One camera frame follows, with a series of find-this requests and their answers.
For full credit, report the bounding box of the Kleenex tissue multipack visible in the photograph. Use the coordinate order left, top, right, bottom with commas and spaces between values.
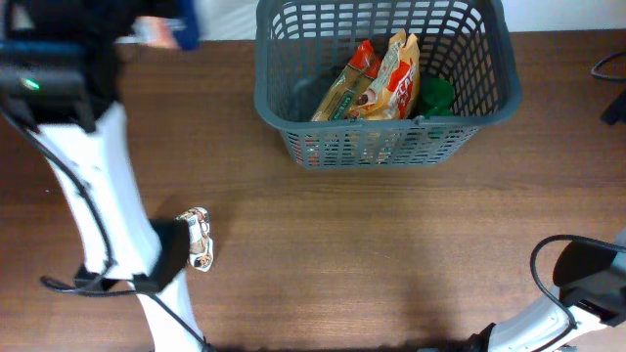
133, 0, 200, 51

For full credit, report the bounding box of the orange snack bag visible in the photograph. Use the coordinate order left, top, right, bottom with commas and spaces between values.
347, 28, 422, 162

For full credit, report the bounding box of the San Remo spaghetti packet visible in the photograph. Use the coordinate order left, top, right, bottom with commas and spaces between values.
302, 39, 382, 165

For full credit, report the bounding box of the green lid spice jar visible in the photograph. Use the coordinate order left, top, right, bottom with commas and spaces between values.
419, 77, 455, 113

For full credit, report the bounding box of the grey plastic basket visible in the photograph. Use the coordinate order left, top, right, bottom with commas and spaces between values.
254, 0, 522, 169

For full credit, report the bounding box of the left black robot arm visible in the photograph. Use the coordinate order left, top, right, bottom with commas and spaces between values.
1, 1, 209, 351

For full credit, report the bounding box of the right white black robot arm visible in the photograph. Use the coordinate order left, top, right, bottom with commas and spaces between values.
455, 233, 625, 352

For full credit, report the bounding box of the brown patterned snack pouch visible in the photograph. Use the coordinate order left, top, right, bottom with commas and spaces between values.
177, 207, 214, 272

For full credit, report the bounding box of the right black cable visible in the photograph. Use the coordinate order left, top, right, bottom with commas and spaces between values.
517, 48, 626, 352

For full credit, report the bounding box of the green lid pale jar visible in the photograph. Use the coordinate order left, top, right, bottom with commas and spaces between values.
416, 107, 454, 140

